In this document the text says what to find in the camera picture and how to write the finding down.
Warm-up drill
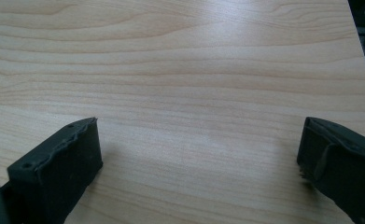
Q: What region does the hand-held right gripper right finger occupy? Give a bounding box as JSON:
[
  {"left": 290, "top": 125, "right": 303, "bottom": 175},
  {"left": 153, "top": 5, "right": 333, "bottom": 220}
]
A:
[{"left": 296, "top": 116, "right": 365, "bottom": 224}]

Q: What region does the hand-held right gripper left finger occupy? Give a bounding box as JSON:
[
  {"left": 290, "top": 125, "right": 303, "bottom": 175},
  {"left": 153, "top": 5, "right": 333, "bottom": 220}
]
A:
[{"left": 0, "top": 117, "right": 104, "bottom": 224}]

